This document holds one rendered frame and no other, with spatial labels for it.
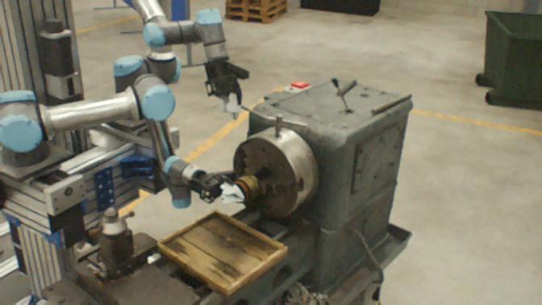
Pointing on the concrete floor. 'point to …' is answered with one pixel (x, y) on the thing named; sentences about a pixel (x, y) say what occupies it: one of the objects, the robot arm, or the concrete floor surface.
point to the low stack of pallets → (255, 10)
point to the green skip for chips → (513, 60)
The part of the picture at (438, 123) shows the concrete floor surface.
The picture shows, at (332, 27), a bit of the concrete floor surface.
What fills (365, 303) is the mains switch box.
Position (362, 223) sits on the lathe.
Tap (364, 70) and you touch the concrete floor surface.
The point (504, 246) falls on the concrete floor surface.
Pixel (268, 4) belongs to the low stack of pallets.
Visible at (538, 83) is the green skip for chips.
